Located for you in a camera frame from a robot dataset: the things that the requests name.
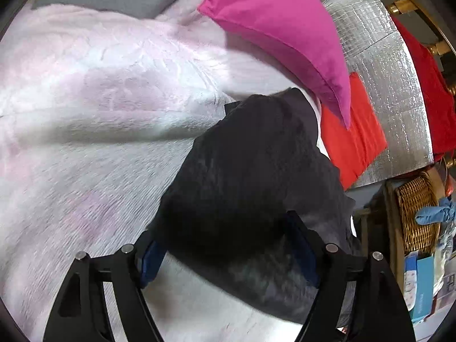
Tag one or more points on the light blue cloth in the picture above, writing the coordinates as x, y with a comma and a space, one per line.
444, 212

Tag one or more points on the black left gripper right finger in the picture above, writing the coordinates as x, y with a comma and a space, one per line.
378, 313

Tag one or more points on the light pink bed blanket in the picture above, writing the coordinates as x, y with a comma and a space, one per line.
98, 112

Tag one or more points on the magenta pillow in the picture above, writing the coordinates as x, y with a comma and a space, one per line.
300, 34

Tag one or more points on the silver foil insulation sheet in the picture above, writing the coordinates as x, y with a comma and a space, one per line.
374, 48

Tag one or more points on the blue white box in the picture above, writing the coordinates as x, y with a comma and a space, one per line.
418, 285

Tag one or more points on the black puffer jacket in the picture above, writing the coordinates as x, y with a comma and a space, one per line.
224, 214

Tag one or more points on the red cloth on headboard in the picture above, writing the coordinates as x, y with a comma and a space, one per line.
439, 102

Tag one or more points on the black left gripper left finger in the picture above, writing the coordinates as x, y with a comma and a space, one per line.
79, 312

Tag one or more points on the red-orange pillow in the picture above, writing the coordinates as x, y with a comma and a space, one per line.
352, 150

